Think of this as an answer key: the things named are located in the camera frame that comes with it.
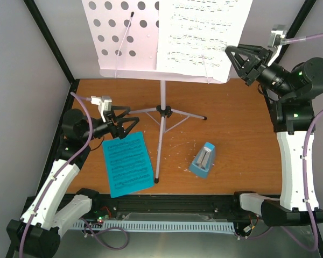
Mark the metal base plate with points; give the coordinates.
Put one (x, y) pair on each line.
(261, 241)

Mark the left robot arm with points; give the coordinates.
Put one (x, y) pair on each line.
(41, 227)

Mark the blue metronome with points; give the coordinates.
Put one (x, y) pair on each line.
(203, 161)

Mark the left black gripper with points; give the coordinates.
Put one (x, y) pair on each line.
(118, 130)

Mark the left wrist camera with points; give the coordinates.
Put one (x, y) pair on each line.
(104, 104)

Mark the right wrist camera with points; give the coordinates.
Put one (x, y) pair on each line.
(277, 35)

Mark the white sheet music page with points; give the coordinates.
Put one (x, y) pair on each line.
(193, 36)

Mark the light blue cable duct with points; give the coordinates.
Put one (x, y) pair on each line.
(168, 226)

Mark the black corner post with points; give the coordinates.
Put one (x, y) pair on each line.
(45, 31)
(296, 25)

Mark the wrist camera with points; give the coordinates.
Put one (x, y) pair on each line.
(104, 104)
(277, 35)

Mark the right black corner post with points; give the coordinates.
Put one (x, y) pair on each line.
(296, 25)

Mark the blue sheet music page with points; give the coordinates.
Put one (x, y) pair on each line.
(128, 165)

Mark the black aluminium frame rail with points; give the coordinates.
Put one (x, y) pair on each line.
(226, 207)

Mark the left black corner post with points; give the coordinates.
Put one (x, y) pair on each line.
(45, 31)

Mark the white perforated music stand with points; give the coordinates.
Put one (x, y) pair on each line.
(125, 35)

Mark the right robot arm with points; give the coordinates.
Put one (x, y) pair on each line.
(292, 116)

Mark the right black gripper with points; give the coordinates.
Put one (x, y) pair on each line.
(251, 66)

